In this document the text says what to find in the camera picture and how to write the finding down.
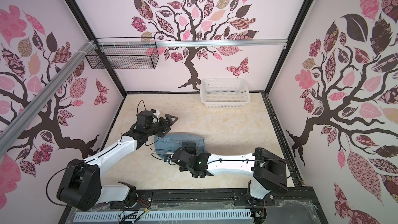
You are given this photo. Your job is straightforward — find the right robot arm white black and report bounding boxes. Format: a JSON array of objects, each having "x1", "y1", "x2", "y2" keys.
[{"x1": 163, "y1": 143, "x2": 290, "y2": 200}]

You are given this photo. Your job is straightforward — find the white slotted cable duct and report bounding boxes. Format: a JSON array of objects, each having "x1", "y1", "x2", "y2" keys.
[{"x1": 70, "y1": 209, "x2": 252, "y2": 224}]

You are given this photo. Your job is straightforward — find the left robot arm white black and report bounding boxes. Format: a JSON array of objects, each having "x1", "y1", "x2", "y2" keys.
[{"x1": 56, "y1": 110, "x2": 178, "y2": 211}]

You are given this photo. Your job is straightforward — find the white plastic mesh basket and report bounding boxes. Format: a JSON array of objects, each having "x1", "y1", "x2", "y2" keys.
[{"x1": 200, "y1": 78, "x2": 251, "y2": 108}]

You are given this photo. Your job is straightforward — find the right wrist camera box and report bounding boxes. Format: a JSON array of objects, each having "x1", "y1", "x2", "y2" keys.
[{"x1": 163, "y1": 152, "x2": 173, "y2": 164}]

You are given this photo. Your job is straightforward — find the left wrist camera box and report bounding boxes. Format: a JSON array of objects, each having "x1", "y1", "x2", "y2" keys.
[{"x1": 147, "y1": 109, "x2": 160, "y2": 118}]

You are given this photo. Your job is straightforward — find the aluminium rail back wall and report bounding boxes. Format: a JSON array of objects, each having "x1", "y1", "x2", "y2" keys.
[{"x1": 98, "y1": 39, "x2": 288, "y2": 47}]

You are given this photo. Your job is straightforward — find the aluminium rail wall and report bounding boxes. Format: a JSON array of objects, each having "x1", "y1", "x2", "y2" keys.
[
  {"x1": 98, "y1": 39, "x2": 288, "y2": 47},
  {"x1": 1, "y1": 40, "x2": 94, "y2": 156}
]

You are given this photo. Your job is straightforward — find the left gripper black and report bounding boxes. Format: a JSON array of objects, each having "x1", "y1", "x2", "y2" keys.
[{"x1": 146, "y1": 114, "x2": 178, "y2": 138}]

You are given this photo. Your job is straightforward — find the blue denim long pants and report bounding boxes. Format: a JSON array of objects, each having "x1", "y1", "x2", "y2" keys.
[{"x1": 154, "y1": 133, "x2": 207, "y2": 159}]

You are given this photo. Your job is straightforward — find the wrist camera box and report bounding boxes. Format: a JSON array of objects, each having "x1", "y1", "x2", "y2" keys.
[
  {"x1": 163, "y1": 152, "x2": 173, "y2": 164},
  {"x1": 147, "y1": 109, "x2": 160, "y2": 118}
]

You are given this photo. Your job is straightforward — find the aluminium rail left wall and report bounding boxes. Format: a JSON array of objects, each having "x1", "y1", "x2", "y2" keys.
[{"x1": 1, "y1": 40, "x2": 94, "y2": 156}]

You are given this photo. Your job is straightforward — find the black wire basket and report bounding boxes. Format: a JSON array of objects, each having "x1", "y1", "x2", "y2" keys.
[{"x1": 85, "y1": 37, "x2": 160, "y2": 69}]

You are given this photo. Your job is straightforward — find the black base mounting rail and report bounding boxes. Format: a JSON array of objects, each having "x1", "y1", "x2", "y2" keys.
[{"x1": 69, "y1": 186, "x2": 315, "y2": 207}]

